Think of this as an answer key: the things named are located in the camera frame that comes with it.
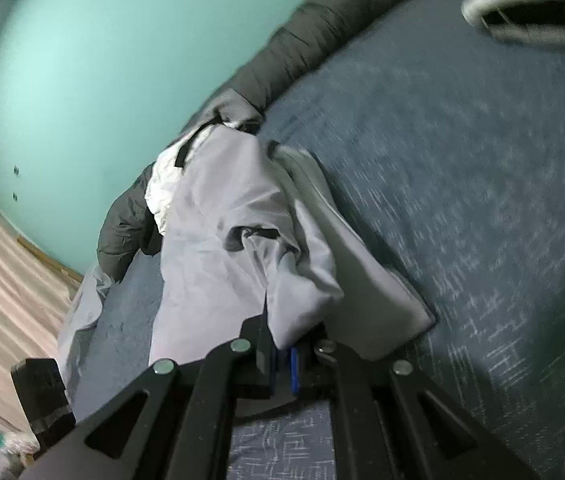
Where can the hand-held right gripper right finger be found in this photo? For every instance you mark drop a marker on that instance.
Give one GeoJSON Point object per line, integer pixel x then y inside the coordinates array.
{"type": "Point", "coordinates": [296, 370]}

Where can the grey jacket with black hem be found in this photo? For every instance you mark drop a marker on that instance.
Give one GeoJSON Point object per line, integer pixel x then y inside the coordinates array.
{"type": "Point", "coordinates": [212, 260]}

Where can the dark grey quilt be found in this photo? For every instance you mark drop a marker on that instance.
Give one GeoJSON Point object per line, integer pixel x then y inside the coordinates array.
{"type": "Point", "coordinates": [287, 60]}

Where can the beige curtain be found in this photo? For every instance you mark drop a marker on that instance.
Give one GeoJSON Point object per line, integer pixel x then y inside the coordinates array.
{"type": "Point", "coordinates": [2, 310]}

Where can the wooden trim strip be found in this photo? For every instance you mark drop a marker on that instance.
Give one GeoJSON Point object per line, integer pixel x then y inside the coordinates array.
{"type": "Point", "coordinates": [50, 259]}

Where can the clear plastic bag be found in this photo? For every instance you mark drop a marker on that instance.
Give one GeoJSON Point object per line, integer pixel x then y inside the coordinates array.
{"type": "Point", "coordinates": [12, 452]}

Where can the light grey cloth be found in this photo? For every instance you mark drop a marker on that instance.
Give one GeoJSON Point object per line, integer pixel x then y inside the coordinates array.
{"type": "Point", "coordinates": [77, 320]}

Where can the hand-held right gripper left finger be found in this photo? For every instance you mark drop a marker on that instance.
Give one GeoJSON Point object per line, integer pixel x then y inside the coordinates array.
{"type": "Point", "coordinates": [273, 365]}

